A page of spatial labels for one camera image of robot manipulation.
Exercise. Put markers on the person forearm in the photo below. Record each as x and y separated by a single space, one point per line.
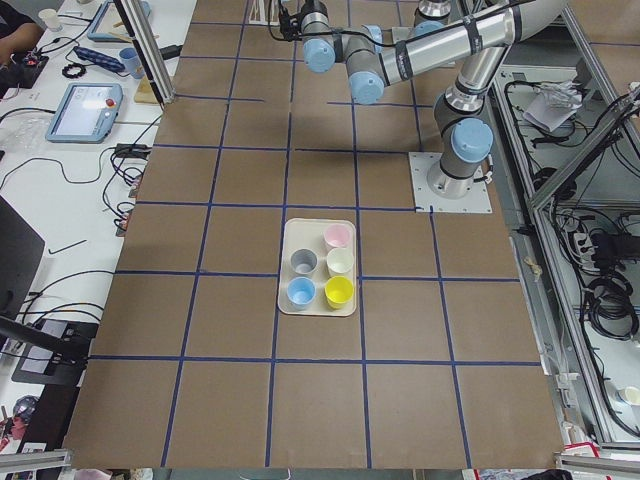
23 39

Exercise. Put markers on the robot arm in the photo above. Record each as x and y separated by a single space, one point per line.
430 16
479 40

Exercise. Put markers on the pink cup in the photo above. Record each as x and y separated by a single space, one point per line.
337 236

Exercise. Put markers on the grey cup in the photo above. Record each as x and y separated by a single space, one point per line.
303 262

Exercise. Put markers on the white cup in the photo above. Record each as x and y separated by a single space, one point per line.
340 262

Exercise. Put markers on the yellow cup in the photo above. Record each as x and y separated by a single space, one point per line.
339 291

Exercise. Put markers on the blue cup on tray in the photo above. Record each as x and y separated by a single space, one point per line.
301 292

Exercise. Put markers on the paper cup in cabinet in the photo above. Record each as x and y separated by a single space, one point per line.
629 395

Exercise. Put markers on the paper cup on desk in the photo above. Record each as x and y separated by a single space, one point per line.
50 19

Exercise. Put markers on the cream plastic tray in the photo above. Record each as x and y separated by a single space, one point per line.
308 233

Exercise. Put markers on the wooden stand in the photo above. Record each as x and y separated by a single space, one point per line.
144 93

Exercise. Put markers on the blue mug on desk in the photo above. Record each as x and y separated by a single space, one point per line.
130 59

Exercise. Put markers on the near teach pendant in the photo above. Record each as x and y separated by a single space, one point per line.
86 113

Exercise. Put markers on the teach pendant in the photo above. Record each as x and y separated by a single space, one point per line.
86 113
107 26

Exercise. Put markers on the crumpled white paper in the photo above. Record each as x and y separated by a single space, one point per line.
554 104

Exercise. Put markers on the black monitor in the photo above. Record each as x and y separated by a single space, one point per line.
21 253

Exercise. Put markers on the far teach pendant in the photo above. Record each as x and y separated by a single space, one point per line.
107 26

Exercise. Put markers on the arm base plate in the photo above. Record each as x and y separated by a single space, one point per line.
434 192
400 33

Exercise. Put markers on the aluminium frame post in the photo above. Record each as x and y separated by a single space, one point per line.
138 27

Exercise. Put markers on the black ring part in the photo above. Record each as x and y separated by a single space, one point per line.
74 70

